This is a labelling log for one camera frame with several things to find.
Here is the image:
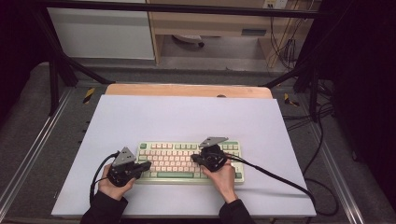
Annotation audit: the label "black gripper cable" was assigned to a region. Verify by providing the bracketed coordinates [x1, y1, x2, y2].
[89, 150, 121, 205]
[224, 153, 340, 217]

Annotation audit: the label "person's right hand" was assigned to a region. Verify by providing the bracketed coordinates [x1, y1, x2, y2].
[200, 159, 239, 204]

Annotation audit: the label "aluminium rail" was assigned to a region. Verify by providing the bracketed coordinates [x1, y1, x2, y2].
[0, 88, 74, 214]
[306, 120, 365, 224]

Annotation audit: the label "white cabinet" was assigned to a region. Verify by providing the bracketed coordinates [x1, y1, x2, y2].
[46, 7, 156, 61]

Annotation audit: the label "black floor cables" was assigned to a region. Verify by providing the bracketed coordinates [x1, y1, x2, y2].
[281, 78, 335, 132]

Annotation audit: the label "black metal frame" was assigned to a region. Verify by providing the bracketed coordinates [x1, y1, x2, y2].
[31, 0, 331, 118]

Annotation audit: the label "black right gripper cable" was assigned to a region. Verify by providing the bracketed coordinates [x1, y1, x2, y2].
[224, 153, 340, 217]

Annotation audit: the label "person's left hand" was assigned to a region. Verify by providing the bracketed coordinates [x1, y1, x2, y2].
[97, 163, 137, 202]

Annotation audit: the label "hanging cable bundle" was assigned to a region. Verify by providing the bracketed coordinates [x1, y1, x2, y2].
[269, 15, 301, 71]

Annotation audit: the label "chair base with caster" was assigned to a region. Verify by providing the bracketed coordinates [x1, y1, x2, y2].
[172, 34, 205, 49]

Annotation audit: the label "white power strip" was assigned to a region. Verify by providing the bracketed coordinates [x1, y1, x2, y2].
[262, 0, 289, 9]

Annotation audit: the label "yellow black tape strip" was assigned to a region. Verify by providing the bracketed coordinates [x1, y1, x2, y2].
[283, 92, 301, 107]
[82, 87, 96, 105]

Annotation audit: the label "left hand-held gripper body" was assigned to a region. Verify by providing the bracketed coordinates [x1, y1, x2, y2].
[106, 147, 142, 188]

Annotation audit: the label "white table board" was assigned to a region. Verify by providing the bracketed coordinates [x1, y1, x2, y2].
[50, 94, 318, 218]

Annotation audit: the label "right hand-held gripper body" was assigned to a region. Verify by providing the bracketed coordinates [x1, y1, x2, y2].
[198, 136, 230, 173]

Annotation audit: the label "wooden table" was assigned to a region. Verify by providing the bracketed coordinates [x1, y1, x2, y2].
[105, 83, 274, 100]

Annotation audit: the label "wooden desk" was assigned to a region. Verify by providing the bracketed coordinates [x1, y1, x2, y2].
[146, 0, 321, 68]

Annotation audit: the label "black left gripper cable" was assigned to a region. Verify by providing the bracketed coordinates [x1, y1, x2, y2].
[89, 150, 121, 205]

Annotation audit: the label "green and pink keyboard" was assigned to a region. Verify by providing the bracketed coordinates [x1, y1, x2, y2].
[133, 139, 246, 187]

